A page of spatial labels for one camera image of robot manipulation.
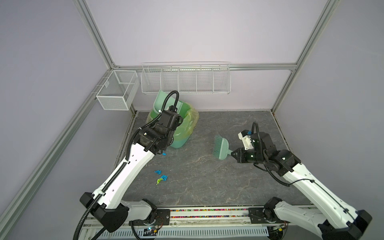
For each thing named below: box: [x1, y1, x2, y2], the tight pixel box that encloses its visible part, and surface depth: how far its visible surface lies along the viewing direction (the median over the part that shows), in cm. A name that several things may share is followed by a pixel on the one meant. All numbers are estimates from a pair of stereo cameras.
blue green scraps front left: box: [154, 170, 168, 186], surface depth 88 cm
